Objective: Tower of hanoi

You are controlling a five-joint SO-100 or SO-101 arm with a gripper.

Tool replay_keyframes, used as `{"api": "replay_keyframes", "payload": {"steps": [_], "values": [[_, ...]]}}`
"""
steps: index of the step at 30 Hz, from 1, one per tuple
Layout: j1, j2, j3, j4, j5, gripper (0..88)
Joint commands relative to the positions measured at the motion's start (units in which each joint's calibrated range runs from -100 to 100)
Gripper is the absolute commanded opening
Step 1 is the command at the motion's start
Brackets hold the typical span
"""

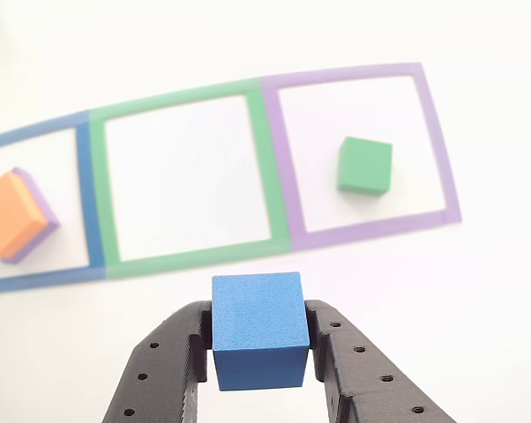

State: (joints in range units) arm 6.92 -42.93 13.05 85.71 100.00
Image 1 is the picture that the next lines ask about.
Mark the small blue cube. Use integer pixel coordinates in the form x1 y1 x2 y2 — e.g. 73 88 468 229
211 271 311 392

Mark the purple square block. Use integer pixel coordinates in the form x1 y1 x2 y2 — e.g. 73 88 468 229
0 166 62 266

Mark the orange square block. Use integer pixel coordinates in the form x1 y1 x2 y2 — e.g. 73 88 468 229
0 171 49 260

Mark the green cube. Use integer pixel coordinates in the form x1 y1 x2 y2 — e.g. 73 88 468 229
337 136 393 196

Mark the blue tape square frame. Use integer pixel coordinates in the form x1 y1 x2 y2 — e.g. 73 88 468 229
0 109 108 295

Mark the green tape square frame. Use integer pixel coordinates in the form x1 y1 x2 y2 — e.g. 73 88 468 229
87 78 292 281

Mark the purple tape square frame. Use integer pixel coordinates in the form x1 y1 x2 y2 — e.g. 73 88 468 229
259 62 464 253

